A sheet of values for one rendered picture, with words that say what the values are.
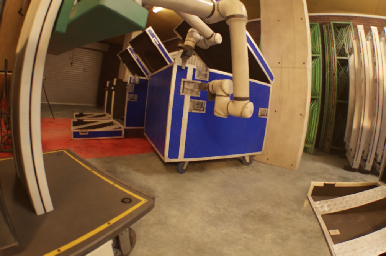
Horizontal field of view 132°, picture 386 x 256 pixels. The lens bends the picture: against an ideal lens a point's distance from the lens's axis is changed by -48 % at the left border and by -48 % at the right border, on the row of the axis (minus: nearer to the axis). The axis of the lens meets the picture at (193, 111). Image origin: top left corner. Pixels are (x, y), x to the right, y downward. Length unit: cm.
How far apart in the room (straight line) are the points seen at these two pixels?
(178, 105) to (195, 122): 21
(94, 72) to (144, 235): 801
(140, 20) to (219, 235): 98
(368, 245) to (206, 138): 146
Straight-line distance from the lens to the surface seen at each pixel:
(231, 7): 92
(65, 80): 827
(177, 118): 131
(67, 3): 53
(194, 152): 145
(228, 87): 95
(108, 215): 54
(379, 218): 159
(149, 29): 282
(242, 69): 86
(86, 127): 307
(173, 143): 134
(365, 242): 120
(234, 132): 164
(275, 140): 216
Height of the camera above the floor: 67
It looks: 3 degrees down
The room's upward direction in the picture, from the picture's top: 6 degrees clockwise
